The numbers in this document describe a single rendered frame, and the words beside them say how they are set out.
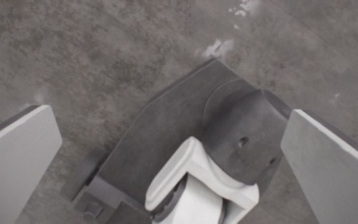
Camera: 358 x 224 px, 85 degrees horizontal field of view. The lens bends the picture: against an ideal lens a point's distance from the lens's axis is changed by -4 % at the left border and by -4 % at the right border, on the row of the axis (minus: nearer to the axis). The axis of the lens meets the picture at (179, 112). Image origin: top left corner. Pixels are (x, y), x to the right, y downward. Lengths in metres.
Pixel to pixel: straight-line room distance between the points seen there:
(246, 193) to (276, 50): 0.48
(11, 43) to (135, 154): 0.58
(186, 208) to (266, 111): 0.25
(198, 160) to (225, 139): 0.07
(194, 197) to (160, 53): 0.46
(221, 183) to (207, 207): 0.08
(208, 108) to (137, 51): 0.32
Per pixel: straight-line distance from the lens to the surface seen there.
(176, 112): 0.56
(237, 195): 0.48
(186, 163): 0.43
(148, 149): 0.60
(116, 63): 0.74
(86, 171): 0.69
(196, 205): 0.48
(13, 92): 0.95
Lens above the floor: 0.71
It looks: 74 degrees down
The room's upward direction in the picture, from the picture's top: 175 degrees counter-clockwise
